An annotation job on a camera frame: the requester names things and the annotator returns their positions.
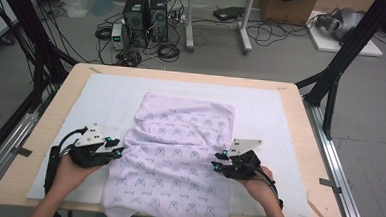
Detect white floor board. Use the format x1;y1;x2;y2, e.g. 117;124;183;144
305;8;385;57

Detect white desk frame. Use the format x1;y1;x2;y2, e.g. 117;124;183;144
183;0;256;56

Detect white power supply unit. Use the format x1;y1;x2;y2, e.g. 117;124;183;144
110;22;125;51

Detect white foam mat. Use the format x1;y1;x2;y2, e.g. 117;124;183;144
25;69;318;217

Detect black metal frame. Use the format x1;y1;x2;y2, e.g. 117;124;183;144
0;0;83;116
293;0;386;143

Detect person's right hand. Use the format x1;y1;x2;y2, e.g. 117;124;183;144
239;165;281;211

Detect clear plastic bag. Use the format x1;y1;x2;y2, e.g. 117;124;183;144
59;0;91;19

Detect grey headset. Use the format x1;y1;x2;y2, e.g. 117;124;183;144
314;6;365;41

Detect loose black floor cables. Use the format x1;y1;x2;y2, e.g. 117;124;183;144
245;20;310;50

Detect black computer tower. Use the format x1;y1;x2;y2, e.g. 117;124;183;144
147;0;171;43
121;0;151;49

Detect white lilac printed towel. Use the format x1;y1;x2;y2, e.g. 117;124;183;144
100;89;238;217

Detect aluminium rail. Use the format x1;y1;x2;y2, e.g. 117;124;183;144
296;97;378;217
0;107;45;209

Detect person's left hand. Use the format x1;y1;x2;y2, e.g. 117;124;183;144
51;154;104;202

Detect black flat device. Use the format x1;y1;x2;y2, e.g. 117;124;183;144
213;4;245;23

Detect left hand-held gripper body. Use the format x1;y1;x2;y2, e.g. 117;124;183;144
67;123;114;169

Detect brown cardboard box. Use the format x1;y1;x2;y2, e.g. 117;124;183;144
260;0;318;26

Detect tangle of cables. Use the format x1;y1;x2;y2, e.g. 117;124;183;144
116;48;143;69

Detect grey tape piece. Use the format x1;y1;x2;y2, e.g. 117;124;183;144
318;177;344;194
11;146;33;158

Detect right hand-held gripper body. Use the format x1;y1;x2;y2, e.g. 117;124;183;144
225;138;263;181

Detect black cable coil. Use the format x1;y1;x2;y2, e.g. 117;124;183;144
156;43;182;64
93;24;113;41

